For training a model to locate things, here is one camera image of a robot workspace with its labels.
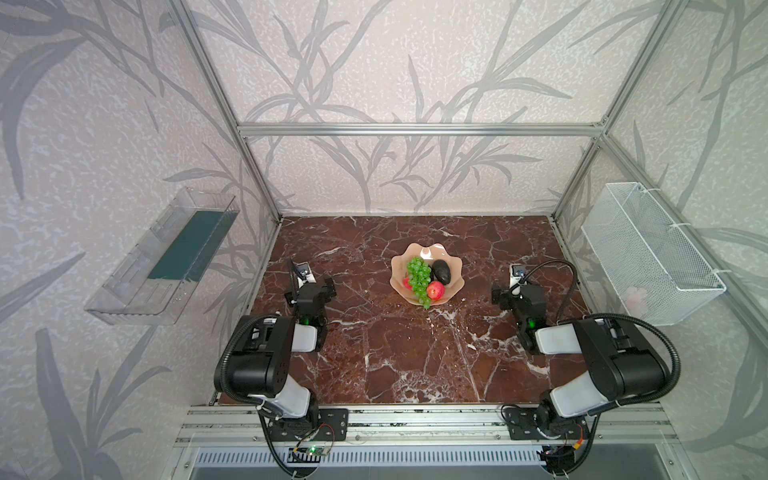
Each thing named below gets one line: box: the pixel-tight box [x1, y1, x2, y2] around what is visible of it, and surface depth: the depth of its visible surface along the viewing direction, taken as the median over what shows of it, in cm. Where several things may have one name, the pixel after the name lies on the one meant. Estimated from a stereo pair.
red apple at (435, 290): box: [427, 280, 445, 300], surface depth 95 cm
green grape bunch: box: [407, 256, 431, 310], surface depth 93 cm
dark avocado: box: [432, 259, 452, 285], surface depth 98 cm
